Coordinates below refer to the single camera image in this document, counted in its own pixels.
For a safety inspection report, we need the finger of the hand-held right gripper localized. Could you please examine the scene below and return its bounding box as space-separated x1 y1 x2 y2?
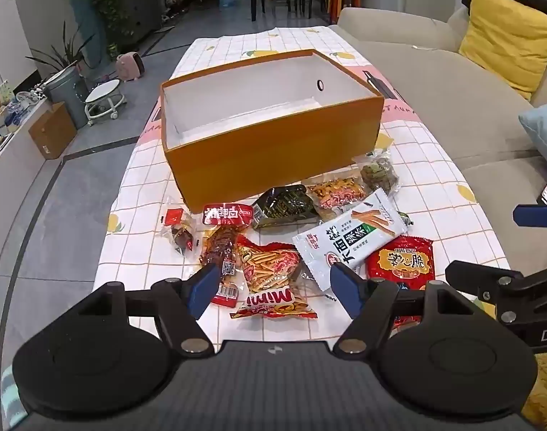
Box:
445 260 547 324
513 204 547 227

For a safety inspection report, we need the grey drawer cabinet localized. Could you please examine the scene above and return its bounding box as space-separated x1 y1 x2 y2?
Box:
114 0 165 46

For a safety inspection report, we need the orange-brown snack packet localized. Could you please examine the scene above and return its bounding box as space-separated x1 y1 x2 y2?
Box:
306 176 368 211

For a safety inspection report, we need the yellow pillow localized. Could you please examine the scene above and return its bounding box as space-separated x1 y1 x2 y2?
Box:
458 0 547 101

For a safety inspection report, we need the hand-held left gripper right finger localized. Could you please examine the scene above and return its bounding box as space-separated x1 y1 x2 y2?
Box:
329 261 478 356

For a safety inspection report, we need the beige sofa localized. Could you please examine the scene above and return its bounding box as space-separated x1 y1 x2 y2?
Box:
329 6 547 216

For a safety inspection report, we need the cluttered side counter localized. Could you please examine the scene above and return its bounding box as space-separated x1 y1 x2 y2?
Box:
0 80 47 167

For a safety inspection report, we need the light blue pillow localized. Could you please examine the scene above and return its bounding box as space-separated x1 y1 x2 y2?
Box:
519 99 547 169

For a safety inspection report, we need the brown cardboard carton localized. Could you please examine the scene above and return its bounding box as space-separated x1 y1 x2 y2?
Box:
28 101 78 161

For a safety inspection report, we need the dark green snack packet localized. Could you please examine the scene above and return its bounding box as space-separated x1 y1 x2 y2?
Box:
252 185 321 231

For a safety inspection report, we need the yellow plush cloth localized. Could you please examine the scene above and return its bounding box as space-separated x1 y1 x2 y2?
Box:
520 352 547 420

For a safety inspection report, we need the pink heater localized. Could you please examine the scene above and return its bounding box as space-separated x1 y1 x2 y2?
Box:
116 52 147 83

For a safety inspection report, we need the teal striped cloth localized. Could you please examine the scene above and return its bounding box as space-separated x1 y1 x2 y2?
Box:
0 363 32 429

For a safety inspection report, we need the brown meat snack packet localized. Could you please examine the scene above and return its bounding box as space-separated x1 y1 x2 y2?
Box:
198 225 240 308

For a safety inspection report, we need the grey trash bin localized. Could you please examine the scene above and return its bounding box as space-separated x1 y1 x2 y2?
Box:
43 66 93 129

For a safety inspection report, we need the small clear red-label snack packet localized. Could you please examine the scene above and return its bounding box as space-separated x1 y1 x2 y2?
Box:
159 198 199 256

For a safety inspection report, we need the red yellow stick snack packet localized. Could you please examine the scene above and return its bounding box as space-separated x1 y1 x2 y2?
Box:
230 233 318 319

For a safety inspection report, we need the spiky potted plant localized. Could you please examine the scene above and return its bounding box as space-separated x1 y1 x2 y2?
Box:
26 22 95 78

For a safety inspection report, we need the orange cardboard box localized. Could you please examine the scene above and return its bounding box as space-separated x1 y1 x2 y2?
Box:
159 48 385 214

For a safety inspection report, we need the white breadstick snack packet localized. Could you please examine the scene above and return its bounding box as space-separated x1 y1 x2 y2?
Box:
292 187 406 292

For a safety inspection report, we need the clear green-brown snack packet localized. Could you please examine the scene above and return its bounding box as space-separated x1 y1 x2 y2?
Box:
352 149 400 196

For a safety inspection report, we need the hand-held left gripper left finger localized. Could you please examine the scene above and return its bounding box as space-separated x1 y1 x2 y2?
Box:
71 263 222 355

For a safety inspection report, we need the red round-print snack packet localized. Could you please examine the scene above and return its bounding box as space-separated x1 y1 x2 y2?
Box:
365 235 436 337

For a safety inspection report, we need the red label snack packet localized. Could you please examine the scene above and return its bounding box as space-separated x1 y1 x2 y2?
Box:
202 203 254 229

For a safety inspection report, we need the white wheeled stool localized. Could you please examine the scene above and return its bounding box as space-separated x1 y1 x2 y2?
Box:
84 78 124 127

